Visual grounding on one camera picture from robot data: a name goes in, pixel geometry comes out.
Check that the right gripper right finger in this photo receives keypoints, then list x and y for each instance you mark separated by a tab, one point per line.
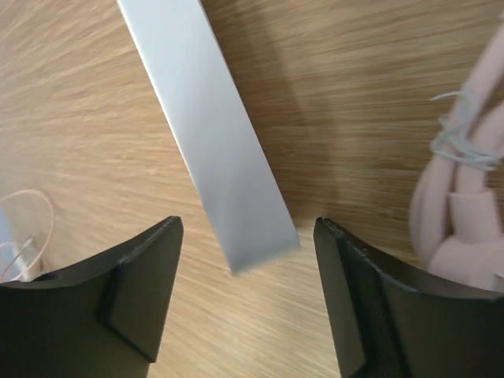
391	319

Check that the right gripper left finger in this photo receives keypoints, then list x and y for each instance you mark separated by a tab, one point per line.
101	317

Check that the white charger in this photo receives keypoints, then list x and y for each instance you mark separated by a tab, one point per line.
19	259

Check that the white green power strip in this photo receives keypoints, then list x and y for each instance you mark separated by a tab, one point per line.
212	130

